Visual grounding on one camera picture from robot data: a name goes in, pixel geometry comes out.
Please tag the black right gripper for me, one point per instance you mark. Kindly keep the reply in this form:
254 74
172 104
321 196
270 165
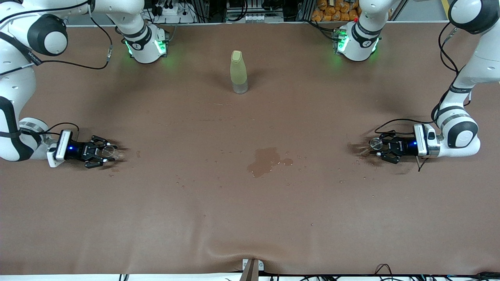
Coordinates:
76 150

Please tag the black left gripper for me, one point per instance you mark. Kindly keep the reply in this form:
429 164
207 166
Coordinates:
405 146

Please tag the clear glass measuring cup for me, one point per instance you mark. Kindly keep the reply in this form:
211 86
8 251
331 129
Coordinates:
117 155

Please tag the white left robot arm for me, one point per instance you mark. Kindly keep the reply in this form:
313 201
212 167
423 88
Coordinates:
482 58

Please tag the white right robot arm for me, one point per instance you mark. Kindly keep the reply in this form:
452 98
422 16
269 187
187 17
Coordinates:
15 86

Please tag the large brown liquid puddle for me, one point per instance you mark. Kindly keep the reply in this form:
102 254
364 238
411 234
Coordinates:
263 160

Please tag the orange snack packets pile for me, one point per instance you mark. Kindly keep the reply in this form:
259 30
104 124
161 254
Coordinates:
328 13

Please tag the brown table cloth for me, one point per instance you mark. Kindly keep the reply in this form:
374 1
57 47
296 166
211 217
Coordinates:
250 218

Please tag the white power strip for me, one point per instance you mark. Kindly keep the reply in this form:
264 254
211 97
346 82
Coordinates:
172 11

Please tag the yellow-green frosted bottle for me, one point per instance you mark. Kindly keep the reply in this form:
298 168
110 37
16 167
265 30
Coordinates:
238 72

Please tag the white connector row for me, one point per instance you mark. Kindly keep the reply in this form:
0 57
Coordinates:
256 18

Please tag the black equipment box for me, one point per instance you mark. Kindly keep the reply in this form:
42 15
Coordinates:
234 6

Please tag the metal table edge bracket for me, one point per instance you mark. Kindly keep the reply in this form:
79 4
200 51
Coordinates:
250 269

